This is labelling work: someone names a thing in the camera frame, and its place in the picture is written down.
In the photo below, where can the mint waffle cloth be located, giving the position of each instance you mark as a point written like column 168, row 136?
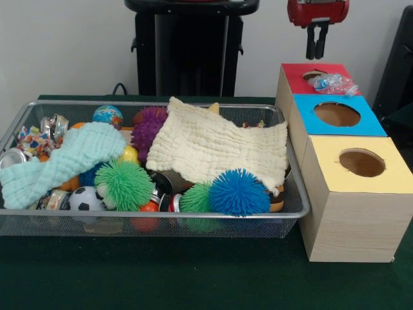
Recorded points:
column 80, row 145

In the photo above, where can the dark green table cloth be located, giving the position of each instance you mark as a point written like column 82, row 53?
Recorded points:
column 161, row 274

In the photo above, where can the crushed clear plastic bottle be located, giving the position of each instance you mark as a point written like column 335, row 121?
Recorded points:
column 332, row 82

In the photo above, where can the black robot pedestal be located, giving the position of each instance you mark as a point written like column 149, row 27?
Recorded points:
column 193, row 48

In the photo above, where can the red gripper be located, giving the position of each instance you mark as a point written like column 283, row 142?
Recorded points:
column 319, row 11

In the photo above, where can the clear mesh bin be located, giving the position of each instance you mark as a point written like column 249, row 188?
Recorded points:
column 193, row 213

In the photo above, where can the large green spiky ball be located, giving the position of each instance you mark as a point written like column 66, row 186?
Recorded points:
column 124, row 184

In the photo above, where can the cream waffle cloth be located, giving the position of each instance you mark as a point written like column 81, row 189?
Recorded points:
column 209, row 142

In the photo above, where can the globe print ball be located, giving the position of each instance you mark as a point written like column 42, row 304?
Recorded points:
column 108, row 116

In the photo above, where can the soccer ball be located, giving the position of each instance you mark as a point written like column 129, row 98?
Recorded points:
column 84, row 199

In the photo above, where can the wooden box with three holes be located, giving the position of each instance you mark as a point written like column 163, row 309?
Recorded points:
column 355, row 226

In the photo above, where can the small green spiky ball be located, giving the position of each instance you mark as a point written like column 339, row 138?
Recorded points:
column 193, row 200

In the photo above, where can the crushed silver can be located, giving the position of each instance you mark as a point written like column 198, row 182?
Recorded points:
column 55, row 126

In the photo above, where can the black chair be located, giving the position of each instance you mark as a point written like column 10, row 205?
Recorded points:
column 400, row 64

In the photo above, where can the purple spiky ball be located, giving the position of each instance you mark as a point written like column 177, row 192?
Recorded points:
column 148, row 129

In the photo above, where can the blue spiky ball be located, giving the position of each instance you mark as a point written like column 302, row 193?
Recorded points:
column 238, row 193

